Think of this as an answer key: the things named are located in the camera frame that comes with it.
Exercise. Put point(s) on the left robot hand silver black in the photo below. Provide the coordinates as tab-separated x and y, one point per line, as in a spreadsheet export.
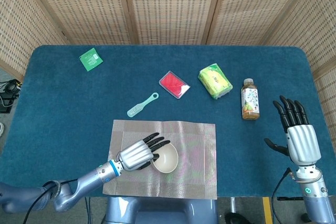
134	155

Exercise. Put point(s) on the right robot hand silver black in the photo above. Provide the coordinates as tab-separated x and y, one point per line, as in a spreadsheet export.
303	145

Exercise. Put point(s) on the beige bowl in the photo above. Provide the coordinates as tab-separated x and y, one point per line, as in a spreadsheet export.
168	161

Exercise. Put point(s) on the brown woven placemat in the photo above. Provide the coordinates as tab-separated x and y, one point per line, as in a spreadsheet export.
194	155

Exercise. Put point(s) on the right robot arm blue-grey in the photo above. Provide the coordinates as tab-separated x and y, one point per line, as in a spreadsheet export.
316	197

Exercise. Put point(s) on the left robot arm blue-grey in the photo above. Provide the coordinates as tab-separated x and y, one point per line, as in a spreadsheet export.
89	179

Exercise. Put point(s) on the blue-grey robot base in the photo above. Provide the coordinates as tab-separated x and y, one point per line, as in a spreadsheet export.
162	212

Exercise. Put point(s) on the mint green slotted paddle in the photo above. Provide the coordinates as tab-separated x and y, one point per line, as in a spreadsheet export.
135	110

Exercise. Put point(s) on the tea bottle with printed label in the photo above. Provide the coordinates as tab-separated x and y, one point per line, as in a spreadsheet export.
250	100

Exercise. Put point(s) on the blue table cloth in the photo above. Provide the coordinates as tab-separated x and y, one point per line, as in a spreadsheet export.
65	134

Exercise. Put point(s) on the red ink pad clear case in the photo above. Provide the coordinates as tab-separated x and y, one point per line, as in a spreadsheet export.
173	83

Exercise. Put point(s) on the white metal table leg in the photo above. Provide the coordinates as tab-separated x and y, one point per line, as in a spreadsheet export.
233	204

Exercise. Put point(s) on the black shoe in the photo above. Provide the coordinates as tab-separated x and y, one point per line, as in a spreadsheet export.
233	218

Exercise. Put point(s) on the green square sachet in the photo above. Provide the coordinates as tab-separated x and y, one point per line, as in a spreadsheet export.
91	59

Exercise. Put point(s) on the yellow-green tissue pack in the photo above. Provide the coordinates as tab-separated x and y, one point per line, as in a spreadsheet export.
215	81

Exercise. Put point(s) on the woven bamboo screen panel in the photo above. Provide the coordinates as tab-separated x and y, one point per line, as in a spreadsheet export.
323	37
86	6
15	24
257	6
173	6

